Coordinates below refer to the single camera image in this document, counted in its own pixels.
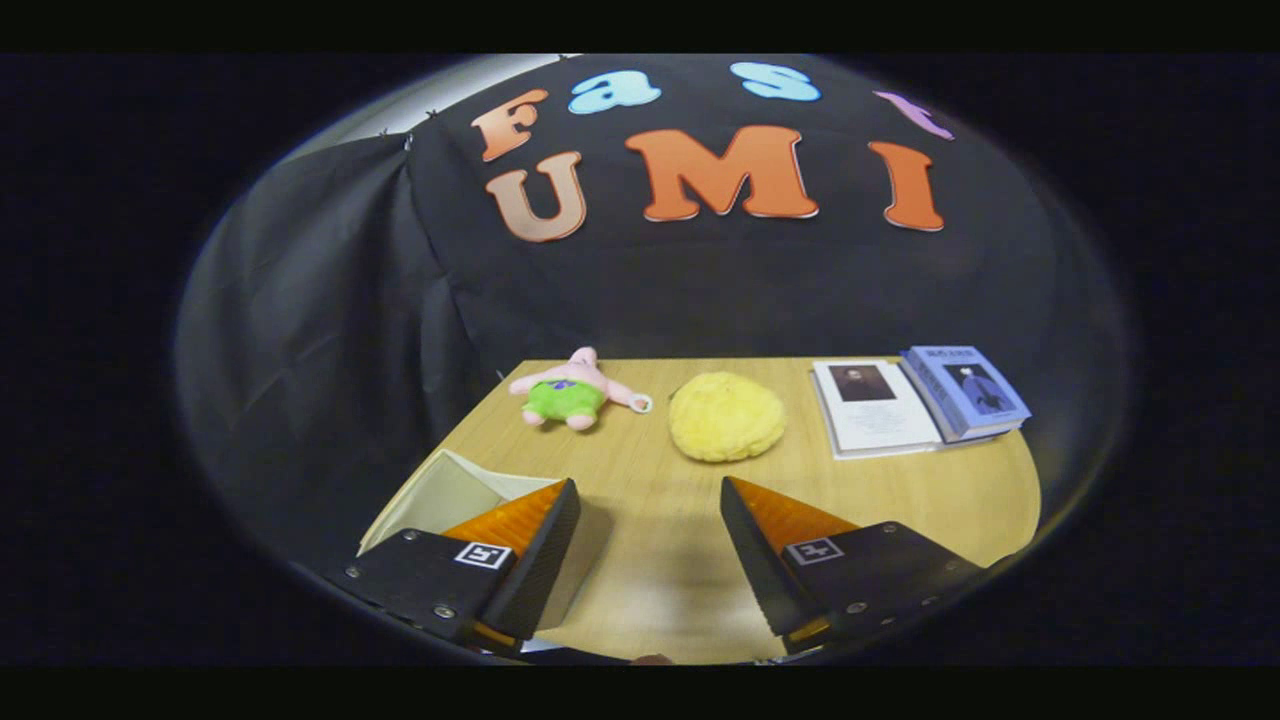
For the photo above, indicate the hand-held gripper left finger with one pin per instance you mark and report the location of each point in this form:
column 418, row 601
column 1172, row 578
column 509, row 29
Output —
column 540, row 565

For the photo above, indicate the yellow knitted plush toy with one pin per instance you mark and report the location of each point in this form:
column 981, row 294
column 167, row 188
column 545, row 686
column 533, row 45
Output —
column 725, row 417

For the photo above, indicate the pink starfish plush toy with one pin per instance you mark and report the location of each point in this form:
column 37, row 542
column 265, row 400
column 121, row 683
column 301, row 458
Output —
column 565, row 397

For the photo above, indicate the beige fabric storage box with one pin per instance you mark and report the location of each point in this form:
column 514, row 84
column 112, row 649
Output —
column 450, row 495

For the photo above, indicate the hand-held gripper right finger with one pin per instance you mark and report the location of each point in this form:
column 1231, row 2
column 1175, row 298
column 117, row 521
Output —
column 760, row 565

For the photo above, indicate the blue cover book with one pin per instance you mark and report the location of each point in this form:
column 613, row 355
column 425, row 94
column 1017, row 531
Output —
column 965, row 390

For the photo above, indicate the white portrait cover book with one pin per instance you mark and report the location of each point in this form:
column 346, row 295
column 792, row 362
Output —
column 875, row 412

